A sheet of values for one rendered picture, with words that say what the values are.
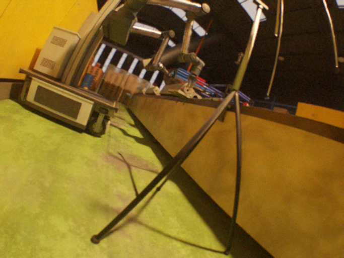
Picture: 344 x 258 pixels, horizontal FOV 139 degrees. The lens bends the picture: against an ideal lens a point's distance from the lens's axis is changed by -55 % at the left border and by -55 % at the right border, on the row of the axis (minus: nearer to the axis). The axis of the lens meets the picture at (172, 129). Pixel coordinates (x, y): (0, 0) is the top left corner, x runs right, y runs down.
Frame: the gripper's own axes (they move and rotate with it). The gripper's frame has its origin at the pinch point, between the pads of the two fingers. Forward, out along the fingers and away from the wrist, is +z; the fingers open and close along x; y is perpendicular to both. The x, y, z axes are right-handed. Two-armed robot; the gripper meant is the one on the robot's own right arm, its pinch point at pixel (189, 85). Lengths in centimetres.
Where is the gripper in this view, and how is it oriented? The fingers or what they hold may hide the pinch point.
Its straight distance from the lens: 181.9
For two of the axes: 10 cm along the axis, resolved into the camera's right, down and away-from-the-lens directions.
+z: -4.1, 9.1, 0.7
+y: 3.8, 2.4, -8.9
